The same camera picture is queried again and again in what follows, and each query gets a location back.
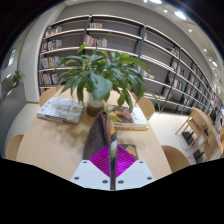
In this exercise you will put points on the zigzag striped grey towel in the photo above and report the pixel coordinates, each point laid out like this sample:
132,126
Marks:
96,136

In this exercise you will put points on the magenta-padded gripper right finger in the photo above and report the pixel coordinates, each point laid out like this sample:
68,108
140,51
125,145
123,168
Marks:
136,175

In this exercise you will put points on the round-backed wooden chair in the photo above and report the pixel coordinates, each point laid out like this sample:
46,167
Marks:
14,148
175,159
146,107
46,96

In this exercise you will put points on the grey bookshelf unit with books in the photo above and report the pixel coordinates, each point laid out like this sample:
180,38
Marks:
113,38

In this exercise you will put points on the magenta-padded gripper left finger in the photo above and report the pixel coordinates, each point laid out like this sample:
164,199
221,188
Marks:
88,175

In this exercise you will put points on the group of ceiling lights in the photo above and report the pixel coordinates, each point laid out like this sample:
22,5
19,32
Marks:
180,15

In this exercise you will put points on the book with pictured cover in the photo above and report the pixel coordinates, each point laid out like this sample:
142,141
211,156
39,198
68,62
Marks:
128,118

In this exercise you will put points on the large white book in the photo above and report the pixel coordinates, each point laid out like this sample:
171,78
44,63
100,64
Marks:
60,109

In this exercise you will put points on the small green background plant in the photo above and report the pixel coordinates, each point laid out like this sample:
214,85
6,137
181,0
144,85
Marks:
16,78

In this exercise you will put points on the green potted plant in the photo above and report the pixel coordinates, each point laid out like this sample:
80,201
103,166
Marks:
100,83

